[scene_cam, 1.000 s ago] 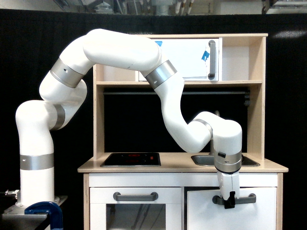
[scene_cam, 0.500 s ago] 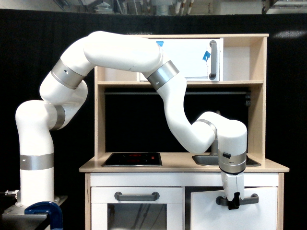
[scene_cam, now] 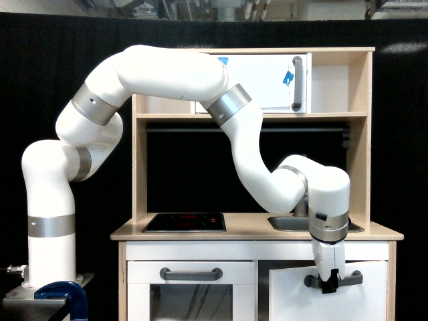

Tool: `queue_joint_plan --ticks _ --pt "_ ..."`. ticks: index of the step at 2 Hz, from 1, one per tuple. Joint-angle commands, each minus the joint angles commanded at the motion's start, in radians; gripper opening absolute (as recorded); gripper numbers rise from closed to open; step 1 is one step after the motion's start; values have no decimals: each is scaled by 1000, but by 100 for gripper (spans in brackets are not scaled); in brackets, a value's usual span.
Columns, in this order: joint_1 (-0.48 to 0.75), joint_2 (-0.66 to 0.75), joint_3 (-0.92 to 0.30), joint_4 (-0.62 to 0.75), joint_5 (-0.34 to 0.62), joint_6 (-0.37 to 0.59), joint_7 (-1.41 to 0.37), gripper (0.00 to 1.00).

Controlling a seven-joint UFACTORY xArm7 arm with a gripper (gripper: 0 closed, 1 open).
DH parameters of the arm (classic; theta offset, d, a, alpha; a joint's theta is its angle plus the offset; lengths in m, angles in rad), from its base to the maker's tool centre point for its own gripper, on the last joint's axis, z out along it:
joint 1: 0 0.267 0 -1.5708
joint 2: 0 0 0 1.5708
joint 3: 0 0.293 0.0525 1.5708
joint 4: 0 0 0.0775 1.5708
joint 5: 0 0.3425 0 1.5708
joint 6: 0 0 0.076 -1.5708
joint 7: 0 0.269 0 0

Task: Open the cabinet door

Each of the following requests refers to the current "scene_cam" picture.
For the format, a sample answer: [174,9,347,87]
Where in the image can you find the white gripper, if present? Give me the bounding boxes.
[312,239,345,294]

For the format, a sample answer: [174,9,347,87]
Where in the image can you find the grey cabinet door handle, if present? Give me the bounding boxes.
[304,270,363,289]

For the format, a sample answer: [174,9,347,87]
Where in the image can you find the white cabinet door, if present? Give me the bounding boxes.
[269,261,387,320]

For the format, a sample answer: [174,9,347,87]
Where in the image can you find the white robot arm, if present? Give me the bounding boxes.
[21,45,350,289]

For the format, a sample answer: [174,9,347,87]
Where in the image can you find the white oven door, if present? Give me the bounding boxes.
[127,261,256,320]

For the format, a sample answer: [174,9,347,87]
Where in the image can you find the white microwave door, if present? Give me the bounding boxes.
[190,53,308,114]

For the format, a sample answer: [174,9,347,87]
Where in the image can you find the grey toy sink basin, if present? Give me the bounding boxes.
[267,216,365,233]

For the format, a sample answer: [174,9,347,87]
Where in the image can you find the grey toy faucet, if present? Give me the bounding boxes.
[293,154,309,217]

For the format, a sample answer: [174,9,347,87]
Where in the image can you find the wooden toy kitchen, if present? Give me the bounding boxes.
[111,47,403,320]

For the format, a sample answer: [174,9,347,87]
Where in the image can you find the black toy stovetop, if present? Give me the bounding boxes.
[142,213,227,233]

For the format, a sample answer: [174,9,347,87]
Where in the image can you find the black curtain backdrop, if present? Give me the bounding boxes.
[1,13,427,320]

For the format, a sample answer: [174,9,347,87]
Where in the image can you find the blue tape piece right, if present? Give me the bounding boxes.
[283,70,295,86]

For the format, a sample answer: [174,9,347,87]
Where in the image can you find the blue tape piece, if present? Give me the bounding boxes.
[283,70,295,86]
[218,57,229,65]

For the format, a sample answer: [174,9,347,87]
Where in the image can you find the blue tape piece top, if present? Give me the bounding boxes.
[218,57,229,65]

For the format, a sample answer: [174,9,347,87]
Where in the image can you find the blue c-clamp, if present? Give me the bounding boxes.
[33,281,89,321]

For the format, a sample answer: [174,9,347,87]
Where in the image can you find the grey oven door handle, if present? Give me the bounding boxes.
[159,267,223,282]

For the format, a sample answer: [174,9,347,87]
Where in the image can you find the black hooks on rail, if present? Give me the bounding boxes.
[342,127,350,149]

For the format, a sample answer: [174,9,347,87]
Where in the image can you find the black hanging rail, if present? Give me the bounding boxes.
[146,127,350,133]

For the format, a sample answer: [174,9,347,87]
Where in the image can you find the grey microwave door handle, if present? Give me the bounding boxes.
[292,56,303,111]

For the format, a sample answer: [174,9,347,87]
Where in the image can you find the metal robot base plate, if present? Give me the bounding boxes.
[2,272,96,305]

